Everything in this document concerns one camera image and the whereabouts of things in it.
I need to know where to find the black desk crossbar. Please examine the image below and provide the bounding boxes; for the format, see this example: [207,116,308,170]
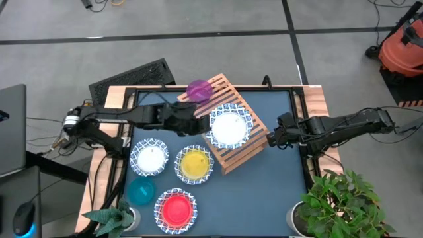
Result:
[26,150,89,185]

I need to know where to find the teal plastic bowl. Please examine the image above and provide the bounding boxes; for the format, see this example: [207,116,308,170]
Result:
[127,177,156,206]

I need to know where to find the wooden slatted shelf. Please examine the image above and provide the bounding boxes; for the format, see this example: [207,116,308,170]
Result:
[176,73,270,175]

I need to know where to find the purple plastic bowl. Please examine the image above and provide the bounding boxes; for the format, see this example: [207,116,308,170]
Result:
[186,79,214,104]

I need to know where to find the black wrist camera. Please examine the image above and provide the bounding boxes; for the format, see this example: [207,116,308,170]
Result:
[276,112,295,128]
[158,104,183,125]

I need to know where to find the large white plant pot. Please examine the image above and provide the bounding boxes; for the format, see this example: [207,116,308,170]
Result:
[286,200,313,238]

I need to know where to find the large green leafy plant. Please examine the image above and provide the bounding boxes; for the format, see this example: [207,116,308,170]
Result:
[299,169,397,238]

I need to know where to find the grey desk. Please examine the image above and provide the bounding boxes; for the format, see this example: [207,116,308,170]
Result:
[0,165,42,238]

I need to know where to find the red plastic bowl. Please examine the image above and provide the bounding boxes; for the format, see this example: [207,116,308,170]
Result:
[161,194,192,227]

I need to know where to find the grey laptop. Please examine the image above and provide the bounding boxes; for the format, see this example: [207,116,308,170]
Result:
[0,83,27,178]

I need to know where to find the orange shop vacuum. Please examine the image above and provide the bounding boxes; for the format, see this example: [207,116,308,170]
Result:
[365,1,423,79]

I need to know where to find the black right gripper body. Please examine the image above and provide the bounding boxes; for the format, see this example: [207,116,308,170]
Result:
[279,117,315,146]

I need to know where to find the small green leafy plant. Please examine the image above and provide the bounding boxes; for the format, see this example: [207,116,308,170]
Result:
[82,198,135,238]

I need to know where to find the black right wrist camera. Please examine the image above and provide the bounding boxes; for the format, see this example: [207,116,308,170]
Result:
[276,112,295,128]

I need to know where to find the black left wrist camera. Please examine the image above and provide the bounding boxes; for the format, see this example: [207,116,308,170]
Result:
[158,104,183,125]

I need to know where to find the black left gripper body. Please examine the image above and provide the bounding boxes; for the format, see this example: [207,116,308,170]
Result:
[157,101,203,137]

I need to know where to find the black hazard striped mat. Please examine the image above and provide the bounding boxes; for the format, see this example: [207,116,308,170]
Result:
[379,65,423,108]

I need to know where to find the yellow plastic bowl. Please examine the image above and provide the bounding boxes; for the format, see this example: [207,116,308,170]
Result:
[180,150,210,180]

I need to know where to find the small white plant pot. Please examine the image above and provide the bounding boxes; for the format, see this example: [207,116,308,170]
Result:
[127,206,142,232]

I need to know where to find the black metal table frame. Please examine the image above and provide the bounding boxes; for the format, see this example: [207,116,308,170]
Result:
[105,85,323,238]

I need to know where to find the black computer mouse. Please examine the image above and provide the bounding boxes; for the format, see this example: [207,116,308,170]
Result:
[12,201,36,237]

